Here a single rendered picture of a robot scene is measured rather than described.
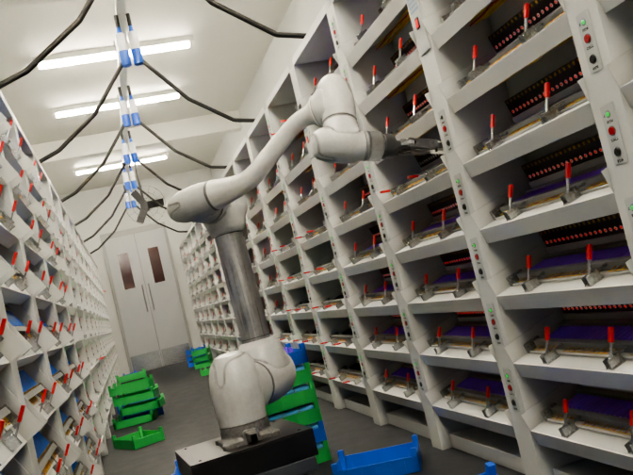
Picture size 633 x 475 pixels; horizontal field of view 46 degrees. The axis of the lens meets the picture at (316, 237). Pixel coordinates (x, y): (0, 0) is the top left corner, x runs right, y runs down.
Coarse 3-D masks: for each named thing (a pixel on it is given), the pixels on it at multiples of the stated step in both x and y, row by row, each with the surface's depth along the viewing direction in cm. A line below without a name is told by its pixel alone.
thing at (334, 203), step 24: (312, 72) 352; (336, 192) 348; (360, 192) 351; (336, 240) 345; (360, 240) 348; (336, 264) 352; (360, 288) 345; (360, 336) 343; (360, 360) 349; (384, 360) 344; (384, 408) 342
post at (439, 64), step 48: (432, 0) 214; (432, 48) 213; (480, 48) 216; (432, 96) 219; (480, 96) 215; (480, 192) 211; (480, 240) 210; (528, 240) 213; (480, 288) 216; (528, 384) 208; (576, 384) 211; (528, 432) 207
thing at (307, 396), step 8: (312, 384) 301; (304, 392) 299; (312, 392) 300; (280, 400) 295; (288, 400) 297; (296, 400) 298; (304, 400) 299; (312, 400) 300; (272, 408) 294; (280, 408) 295; (288, 408) 296
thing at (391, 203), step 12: (444, 156) 220; (396, 180) 280; (408, 180) 281; (432, 180) 232; (444, 180) 225; (408, 192) 252; (420, 192) 244; (432, 192) 236; (384, 204) 276; (396, 204) 267; (408, 204) 257
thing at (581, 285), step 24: (552, 240) 206; (576, 240) 196; (600, 240) 186; (624, 240) 177; (528, 264) 194; (552, 264) 197; (576, 264) 181; (600, 264) 171; (624, 264) 164; (504, 288) 209; (528, 288) 192; (552, 288) 183; (576, 288) 171; (600, 288) 162; (624, 288) 155
